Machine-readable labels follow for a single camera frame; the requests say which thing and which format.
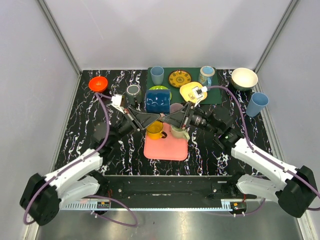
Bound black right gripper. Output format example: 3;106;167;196
161;101;220;135

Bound dark blue ceramic mug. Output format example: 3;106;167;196
145;89;171;114

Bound grey ceramic mug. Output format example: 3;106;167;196
126;84;143;105

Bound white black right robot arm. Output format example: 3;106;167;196
160;102;318;218

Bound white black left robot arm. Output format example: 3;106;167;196
19;107;161;226

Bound light green ceramic mug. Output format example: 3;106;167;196
170;125;190;141

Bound yellow glass mug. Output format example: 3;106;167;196
146;121;168;140

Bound light blue patterned mug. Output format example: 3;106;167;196
198;65;216;87

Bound purple translucent cup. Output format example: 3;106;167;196
169;103;184;114

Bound yellow square plate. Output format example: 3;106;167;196
179;81;203;103

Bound pink plastic tray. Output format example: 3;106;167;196
143;123;188;161

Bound lime green plate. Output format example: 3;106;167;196
146;85;172;100

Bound yellow black patterned saucer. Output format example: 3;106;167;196
168;69;192;88

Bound dark green mat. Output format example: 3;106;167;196
161;67;222;105

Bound light blue cup on mat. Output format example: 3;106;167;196
150;66;164;86

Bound orange plastic bowl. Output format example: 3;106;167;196
88;76;108;93

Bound white floral ceramic bowl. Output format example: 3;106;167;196
231;67;259;91

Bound light blue plastic cup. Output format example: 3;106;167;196
246;92;269;118

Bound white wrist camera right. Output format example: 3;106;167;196
190;86;208;106

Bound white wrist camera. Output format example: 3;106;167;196
190;86;208;106
111;94;125;113

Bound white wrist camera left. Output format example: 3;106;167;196
111;94;125;113

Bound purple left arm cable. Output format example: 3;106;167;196
22;92;139;227

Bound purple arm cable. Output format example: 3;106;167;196
206;85;320;217
22;92;139;227

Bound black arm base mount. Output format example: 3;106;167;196
101;175;255;199

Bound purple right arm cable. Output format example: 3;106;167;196
206;85;320;217

